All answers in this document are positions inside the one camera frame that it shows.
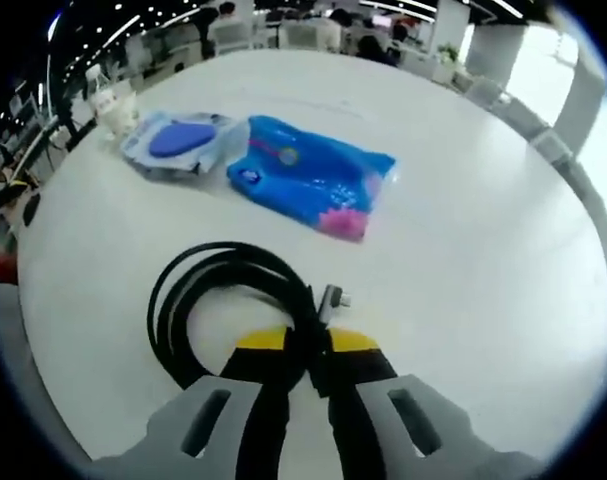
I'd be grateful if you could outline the black cable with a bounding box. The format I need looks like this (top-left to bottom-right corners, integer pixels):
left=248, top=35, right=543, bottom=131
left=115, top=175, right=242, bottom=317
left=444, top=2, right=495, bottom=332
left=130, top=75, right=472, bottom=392
left=146, top=241, right=355, bottom=400

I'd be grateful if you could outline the wet wipes pack blue lid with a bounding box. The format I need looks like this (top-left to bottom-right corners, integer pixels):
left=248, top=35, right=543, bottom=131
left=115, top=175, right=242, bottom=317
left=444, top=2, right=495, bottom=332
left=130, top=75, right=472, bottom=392
left=119, top=109, right=235, bottom=177

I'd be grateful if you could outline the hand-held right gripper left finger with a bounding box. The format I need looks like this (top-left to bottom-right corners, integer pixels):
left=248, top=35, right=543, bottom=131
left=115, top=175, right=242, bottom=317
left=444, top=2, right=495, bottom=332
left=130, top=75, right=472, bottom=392
left=89, top=323, right=300, bottom=480

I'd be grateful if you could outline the white paper cup green print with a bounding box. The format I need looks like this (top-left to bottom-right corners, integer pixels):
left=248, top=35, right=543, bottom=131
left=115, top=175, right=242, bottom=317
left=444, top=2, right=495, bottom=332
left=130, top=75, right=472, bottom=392
left=104, top=98, right=138, bottom=136

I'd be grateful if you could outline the white tabletop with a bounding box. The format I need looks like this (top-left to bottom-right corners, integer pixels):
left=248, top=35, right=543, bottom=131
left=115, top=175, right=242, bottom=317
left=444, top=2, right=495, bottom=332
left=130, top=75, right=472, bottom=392
left=15, top=47, right=607, bottom=467

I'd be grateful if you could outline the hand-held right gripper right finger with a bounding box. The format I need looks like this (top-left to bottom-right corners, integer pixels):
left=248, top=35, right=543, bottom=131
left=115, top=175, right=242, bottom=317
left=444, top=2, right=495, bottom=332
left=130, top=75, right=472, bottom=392
left=325, top=327, right=545, bottom=480

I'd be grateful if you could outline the blue tissue pack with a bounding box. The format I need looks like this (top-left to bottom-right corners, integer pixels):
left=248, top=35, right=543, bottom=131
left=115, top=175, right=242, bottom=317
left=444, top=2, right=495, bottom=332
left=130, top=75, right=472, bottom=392
left=225, top=114, right=399, bottom=245

